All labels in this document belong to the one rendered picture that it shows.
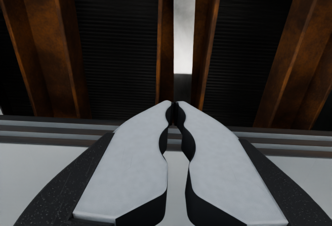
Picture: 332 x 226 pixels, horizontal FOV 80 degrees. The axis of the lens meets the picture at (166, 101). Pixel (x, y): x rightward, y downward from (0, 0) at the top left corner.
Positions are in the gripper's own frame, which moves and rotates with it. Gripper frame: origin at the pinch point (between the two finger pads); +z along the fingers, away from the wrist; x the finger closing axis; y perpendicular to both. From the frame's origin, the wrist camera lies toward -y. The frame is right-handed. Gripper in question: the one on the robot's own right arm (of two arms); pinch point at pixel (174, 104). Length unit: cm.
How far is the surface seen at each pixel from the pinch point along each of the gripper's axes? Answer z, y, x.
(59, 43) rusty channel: 22.4, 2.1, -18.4
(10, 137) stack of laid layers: 6.7, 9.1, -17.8
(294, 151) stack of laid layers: 6.6, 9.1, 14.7
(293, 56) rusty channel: 18.1, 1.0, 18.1
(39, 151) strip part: 5.8, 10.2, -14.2
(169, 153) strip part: 5.8, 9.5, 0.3
